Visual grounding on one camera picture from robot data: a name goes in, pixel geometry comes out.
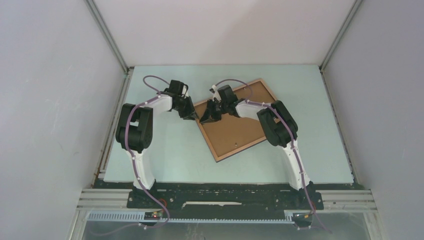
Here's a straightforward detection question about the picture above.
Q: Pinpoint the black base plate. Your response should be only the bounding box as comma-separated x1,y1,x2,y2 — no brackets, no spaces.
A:
126,182,324,221

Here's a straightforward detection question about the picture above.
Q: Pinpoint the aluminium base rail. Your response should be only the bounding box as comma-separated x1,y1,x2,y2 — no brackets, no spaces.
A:
69,183,383,240

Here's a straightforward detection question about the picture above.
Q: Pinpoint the corner aluminium profile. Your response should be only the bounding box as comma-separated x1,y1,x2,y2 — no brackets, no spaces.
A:
319,0,364,74
84,0,130,74

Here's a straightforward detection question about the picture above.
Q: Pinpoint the left corner aluminium profile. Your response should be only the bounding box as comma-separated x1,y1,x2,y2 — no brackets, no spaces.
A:
84,0,130,74

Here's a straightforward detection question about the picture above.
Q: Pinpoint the right corner aluminium profile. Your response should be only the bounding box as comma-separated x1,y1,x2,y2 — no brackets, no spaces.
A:
319,0,364,74

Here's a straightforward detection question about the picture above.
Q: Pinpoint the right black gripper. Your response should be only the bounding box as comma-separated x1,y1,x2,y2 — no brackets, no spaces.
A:
199,99,228,125

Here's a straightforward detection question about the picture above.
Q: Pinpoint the wooden picture frame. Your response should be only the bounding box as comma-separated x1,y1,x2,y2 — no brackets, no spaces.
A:
193,78,279,163

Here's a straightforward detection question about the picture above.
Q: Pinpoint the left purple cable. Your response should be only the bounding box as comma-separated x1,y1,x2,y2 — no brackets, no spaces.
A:
99,75,173,233

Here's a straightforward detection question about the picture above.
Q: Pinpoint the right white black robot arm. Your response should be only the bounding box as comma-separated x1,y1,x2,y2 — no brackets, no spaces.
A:
199,85,314,209

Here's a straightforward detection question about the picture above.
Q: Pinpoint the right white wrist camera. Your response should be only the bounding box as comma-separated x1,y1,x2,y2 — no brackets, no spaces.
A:
209,85,221,102

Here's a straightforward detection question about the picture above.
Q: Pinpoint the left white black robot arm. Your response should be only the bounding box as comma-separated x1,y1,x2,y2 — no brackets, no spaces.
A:
115,80,199,208

